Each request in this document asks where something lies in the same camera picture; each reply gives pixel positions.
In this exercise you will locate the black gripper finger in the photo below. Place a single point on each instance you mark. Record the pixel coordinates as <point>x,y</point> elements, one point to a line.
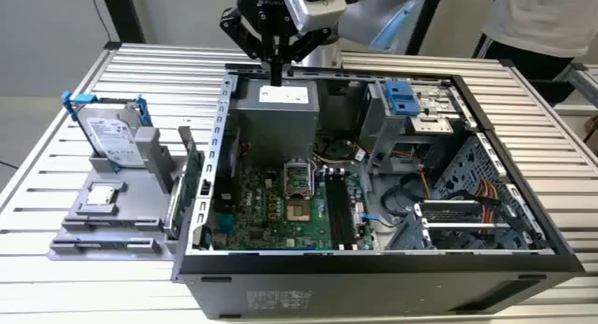
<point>243,33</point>
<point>308,45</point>

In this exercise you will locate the blue RAM stick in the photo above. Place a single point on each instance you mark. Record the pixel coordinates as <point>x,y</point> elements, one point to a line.
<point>103,246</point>

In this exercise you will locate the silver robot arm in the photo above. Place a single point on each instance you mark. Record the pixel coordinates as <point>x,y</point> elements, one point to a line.
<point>359,23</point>

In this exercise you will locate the grey power supply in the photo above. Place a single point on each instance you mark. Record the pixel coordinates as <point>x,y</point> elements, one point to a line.
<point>275,128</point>

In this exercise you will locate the blue plastic drive latch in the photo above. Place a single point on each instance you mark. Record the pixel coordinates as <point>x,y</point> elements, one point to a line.
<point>400,100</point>

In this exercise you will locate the black round fan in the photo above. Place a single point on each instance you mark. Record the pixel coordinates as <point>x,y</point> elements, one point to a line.
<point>334,150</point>

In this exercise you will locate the grey metal drive cage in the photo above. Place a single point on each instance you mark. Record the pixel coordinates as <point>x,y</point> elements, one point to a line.
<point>371,142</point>

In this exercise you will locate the thin metal locking lever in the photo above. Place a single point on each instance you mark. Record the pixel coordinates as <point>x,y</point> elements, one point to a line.
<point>311,180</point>

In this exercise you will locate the hard disk in blue carrier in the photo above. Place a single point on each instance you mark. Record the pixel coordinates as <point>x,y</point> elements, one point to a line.
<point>109,135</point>

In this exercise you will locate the green graphics card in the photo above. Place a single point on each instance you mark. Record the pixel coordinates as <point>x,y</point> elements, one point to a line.
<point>192,177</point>

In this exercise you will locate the CPU socket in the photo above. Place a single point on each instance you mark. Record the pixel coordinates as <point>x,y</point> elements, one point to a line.
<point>299,212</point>

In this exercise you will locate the cream power connector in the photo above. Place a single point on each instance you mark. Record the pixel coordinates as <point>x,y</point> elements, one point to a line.
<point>359,208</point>

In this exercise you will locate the green motherboard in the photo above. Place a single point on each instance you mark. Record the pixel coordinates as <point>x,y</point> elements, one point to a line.
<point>262,212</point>

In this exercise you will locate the person in white shirt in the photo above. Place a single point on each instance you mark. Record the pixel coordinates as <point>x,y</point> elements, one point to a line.
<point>536,19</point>

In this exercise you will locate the pale blue pull tab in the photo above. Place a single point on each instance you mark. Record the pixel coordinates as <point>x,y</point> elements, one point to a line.
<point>368,216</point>

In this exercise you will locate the grey parts rack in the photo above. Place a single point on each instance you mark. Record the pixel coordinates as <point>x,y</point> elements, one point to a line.
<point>135,198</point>

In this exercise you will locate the blue board connector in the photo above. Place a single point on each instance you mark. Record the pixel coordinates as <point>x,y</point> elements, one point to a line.
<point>224,222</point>

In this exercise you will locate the silver CPU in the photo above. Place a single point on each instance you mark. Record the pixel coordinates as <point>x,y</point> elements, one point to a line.
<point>100,194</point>

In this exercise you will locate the black square chipset chip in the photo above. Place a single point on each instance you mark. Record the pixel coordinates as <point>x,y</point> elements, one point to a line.
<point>256,235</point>

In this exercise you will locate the blue expansion slot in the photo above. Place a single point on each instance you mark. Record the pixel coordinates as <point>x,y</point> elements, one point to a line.
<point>280,248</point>

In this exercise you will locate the metal disk bay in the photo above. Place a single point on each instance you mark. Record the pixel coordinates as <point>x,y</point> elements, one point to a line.
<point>462,226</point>

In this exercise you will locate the black PC case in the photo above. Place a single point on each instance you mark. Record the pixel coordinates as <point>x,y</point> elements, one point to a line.
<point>374,296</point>

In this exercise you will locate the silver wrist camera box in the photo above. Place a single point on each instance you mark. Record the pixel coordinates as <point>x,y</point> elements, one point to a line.
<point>322,9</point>

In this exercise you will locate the black frame post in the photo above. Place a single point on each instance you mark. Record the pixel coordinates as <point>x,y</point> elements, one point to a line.
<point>123,16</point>
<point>427,23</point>

